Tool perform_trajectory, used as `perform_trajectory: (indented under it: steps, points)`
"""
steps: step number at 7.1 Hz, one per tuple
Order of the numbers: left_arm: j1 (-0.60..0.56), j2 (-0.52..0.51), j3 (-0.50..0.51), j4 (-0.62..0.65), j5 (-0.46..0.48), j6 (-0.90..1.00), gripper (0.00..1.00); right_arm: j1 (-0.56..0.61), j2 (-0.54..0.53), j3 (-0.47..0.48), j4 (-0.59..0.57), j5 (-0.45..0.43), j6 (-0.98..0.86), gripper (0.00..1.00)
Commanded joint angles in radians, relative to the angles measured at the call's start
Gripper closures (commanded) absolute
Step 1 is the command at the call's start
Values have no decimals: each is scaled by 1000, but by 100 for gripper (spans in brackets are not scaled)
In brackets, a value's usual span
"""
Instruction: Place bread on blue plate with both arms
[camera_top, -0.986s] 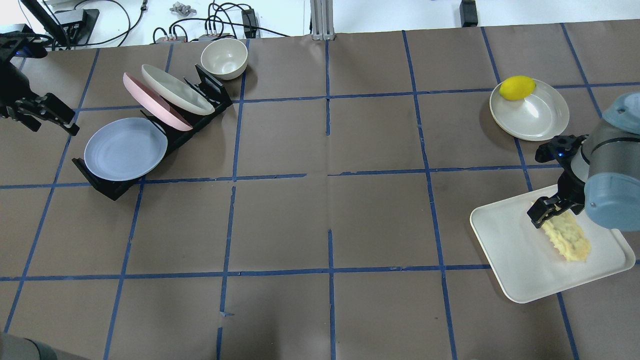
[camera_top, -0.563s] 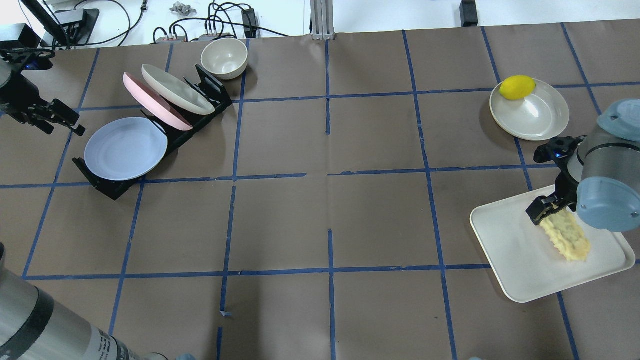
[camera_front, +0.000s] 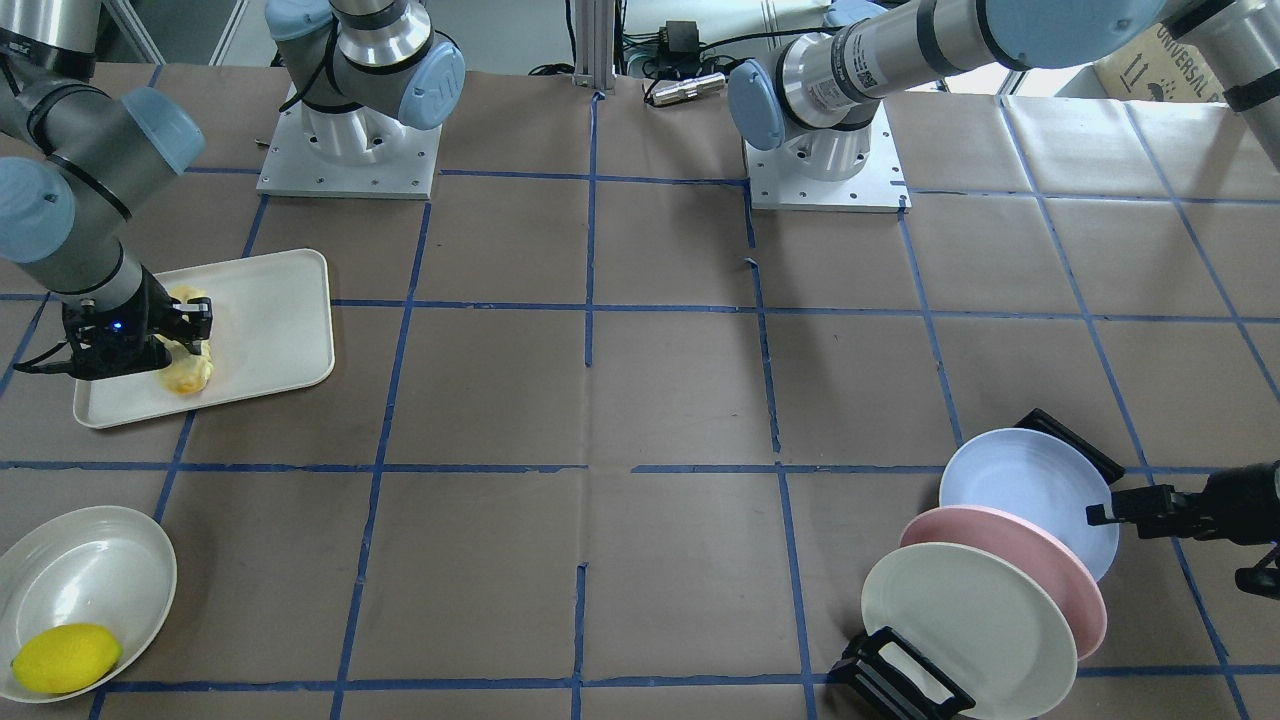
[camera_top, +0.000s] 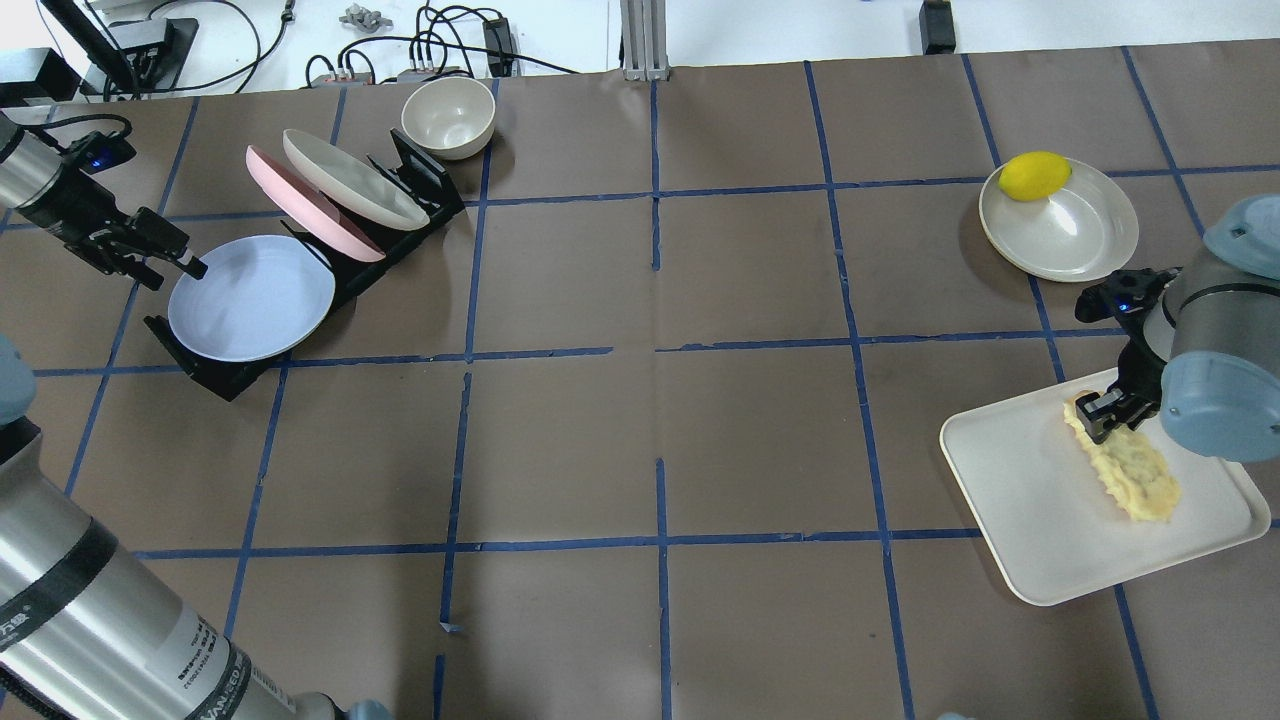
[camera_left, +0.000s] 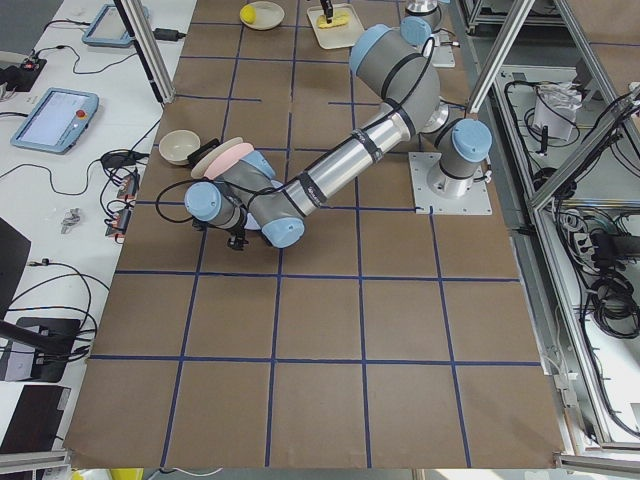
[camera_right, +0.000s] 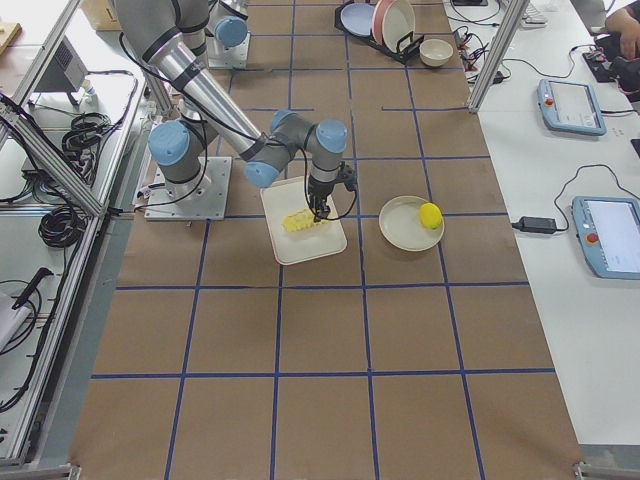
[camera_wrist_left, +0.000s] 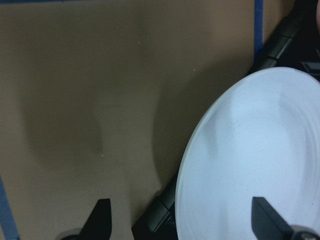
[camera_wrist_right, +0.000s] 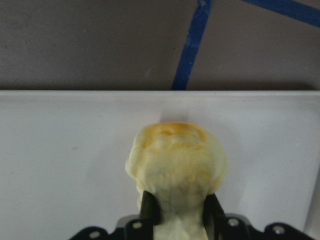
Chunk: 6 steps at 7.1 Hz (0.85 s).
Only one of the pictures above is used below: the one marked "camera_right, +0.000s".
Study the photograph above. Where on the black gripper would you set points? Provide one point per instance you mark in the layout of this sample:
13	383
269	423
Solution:
318	191

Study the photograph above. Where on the light blue round plate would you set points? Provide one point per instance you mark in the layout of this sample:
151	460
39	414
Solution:
357	18

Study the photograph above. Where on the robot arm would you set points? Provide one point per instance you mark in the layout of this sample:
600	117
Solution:
170	36
227	23

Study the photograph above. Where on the cream plate with lemon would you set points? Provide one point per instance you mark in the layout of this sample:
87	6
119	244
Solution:
400	225

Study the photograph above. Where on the cream round plate in rack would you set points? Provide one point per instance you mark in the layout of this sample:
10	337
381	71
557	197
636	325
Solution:
399	26

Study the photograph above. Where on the pink round plate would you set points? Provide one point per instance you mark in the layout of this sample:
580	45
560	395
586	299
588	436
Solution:
380	11

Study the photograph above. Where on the white rectangular tray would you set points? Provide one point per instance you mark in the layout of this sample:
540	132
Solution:
325	238

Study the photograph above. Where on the yellow lemon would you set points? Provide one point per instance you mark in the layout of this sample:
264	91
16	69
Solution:
430	215

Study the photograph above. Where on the cream bowl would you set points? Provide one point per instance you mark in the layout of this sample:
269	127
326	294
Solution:
435	53

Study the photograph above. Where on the black dish rack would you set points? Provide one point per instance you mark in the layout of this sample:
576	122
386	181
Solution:
402	57

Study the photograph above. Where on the black power adapter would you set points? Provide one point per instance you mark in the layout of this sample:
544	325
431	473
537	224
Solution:
541	225

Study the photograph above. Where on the upper blue teach pendant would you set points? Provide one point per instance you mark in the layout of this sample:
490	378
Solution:
570	107

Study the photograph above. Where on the blue teach pendant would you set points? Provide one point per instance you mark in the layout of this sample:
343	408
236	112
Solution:
570	107
607	230

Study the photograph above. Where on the lower blue teach pendant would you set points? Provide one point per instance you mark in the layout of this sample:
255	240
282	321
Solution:
607	230

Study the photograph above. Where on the grey control box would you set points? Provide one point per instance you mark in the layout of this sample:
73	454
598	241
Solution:
65	72

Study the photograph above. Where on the person in black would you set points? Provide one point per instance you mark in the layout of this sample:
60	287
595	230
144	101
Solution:
621	48

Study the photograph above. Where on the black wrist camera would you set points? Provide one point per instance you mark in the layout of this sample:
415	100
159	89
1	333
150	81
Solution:
347	176

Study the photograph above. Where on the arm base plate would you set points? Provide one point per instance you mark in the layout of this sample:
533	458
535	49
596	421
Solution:
204	197
221	57

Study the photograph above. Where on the aluminium frame post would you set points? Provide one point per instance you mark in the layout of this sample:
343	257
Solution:
499	45

